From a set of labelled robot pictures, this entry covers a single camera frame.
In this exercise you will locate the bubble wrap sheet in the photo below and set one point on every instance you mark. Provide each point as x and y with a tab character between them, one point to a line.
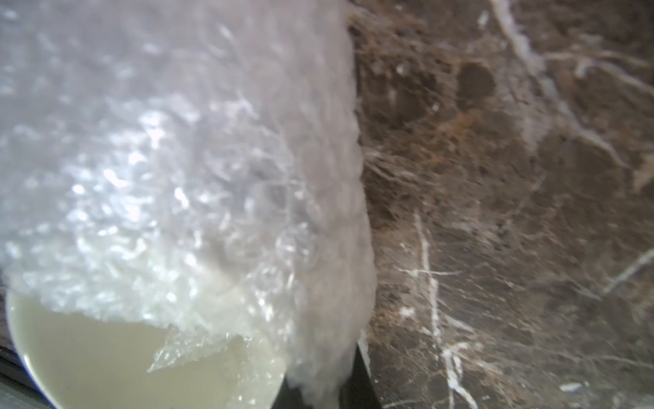
193	166

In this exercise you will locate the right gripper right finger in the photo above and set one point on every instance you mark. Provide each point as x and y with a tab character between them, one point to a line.
358	392

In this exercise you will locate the plain cream bowl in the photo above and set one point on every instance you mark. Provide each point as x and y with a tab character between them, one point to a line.
78	362

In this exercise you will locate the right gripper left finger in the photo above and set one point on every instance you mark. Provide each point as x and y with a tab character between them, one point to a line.
288	398

